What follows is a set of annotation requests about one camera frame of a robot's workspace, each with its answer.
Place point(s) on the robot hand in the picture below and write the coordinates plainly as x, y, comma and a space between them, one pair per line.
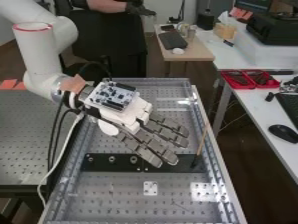
120, 106

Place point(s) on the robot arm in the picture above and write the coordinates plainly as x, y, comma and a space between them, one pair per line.
45, 50

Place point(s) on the thin dark drill bit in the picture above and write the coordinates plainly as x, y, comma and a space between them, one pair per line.
182, 206

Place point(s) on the black plate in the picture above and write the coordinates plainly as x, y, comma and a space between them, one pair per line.
102, 166

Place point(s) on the white mouse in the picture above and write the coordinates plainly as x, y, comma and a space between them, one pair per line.
179, 51

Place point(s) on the thin stick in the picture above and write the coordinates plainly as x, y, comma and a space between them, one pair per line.
203, 143

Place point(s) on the person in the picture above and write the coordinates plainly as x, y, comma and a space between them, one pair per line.
111, 33

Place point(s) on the black keyboard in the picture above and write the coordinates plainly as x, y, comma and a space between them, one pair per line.
291, 108
172, 40

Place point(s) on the wooden desk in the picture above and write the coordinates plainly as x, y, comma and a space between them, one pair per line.
195, 53

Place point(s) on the small white box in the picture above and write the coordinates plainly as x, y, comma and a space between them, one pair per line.
151, 188

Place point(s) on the black phone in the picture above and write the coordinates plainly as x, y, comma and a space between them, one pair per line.
168, 27

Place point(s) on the metal cup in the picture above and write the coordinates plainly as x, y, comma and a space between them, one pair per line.
192, 33

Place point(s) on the red tray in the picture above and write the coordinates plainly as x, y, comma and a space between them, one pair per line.
238, 80
264, 78

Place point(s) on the clear box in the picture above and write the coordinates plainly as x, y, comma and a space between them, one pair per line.
111, 203

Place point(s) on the white desk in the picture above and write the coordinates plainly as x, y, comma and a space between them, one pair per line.
240, 56
261, 113

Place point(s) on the cardboard box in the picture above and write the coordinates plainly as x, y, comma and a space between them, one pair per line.
226, 30

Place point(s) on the small black device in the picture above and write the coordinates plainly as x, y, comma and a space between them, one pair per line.
269, 96

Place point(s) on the black mouse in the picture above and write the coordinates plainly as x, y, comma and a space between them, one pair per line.
284, 133

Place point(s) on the black printer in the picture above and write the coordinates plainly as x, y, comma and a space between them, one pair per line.
275, 30

